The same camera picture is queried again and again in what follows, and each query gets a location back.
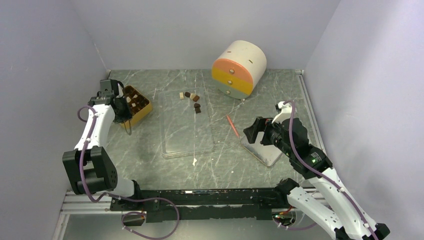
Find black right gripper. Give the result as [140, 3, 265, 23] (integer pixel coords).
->
[243, 116, 294, 158]

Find gold chocolate tin box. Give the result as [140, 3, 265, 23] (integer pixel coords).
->
[120, 85, 153, 129]

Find black metal tongs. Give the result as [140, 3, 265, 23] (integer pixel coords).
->
[124, 121, 132, 136]

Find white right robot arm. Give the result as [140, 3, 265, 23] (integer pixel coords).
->
[243, 100, 391, 240]

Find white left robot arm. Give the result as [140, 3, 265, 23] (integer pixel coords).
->
[62, 96, 143, 210]

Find red pen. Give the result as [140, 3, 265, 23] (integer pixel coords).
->
[226, 114, 240, 138]

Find silver tin lid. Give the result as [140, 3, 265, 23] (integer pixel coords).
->
[240, 133, 283, 168]

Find clear plastic tray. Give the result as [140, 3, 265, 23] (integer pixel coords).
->
[158, 87, 214, 159]

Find round pastel drawer cabinet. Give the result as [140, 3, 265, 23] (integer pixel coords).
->
[211, 40, 267, 100]

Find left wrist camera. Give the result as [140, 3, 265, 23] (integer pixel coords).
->
[97, 79, 125, 98]

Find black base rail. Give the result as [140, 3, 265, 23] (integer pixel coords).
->
[110, 187, 290, 223]

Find aluminium frame rail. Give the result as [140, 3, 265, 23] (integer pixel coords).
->
[52, 190, 112, 240]

